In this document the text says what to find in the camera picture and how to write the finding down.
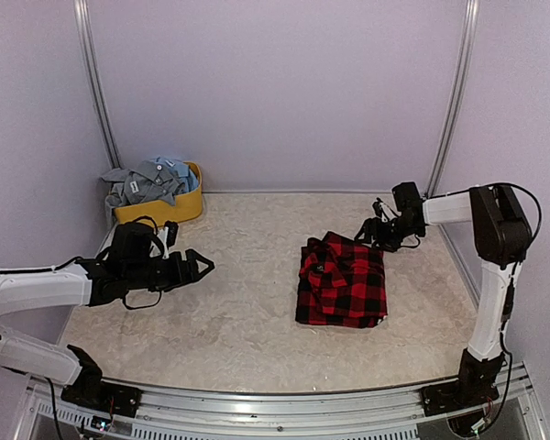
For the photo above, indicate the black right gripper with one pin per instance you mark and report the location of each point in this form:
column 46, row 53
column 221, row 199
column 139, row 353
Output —
column 368, row 225

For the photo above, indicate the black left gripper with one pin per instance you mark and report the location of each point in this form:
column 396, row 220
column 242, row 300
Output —
column 181, row 276

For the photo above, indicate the yellow plastic basket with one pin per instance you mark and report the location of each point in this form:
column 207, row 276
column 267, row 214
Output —
column 187, row 206

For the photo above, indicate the red black plaid shirt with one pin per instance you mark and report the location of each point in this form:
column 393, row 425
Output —
column 341, row 283

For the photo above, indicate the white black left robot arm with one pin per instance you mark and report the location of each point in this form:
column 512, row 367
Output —
column 139, row 257

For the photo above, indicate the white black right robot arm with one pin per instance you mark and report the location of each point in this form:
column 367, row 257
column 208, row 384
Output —
column 502, row 236

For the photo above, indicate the light blue shirt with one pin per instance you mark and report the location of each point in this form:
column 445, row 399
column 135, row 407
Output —
column 175, row 175

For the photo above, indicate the grey button shirt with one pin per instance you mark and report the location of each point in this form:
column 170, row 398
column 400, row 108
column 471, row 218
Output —
column 133, row 186

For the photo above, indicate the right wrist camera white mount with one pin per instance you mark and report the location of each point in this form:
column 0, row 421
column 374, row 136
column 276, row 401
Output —
column 383, row 211

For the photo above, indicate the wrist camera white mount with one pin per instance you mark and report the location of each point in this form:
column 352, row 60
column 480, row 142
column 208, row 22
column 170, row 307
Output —
column 167, row 236
column 383, row 211

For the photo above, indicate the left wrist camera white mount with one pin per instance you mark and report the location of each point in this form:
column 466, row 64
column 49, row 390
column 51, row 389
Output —
column 167, row 236

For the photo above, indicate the aluminium front frame rail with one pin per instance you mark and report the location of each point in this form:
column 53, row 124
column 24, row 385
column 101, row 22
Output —
column 395, row 412

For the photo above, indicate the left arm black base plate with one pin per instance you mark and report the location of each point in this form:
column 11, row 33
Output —
column 107, row 397

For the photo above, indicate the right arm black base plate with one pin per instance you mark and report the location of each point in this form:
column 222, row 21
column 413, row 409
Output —
column 452, row 396

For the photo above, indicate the right aluminium corner post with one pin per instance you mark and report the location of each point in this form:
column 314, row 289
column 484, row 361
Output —
column 456, row 96

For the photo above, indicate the aluminium corner post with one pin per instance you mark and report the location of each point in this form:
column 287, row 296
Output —
column 86, row 40
column 456, row 96

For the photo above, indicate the left aluminium corner post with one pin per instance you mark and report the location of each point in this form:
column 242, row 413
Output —
column 86, row 40

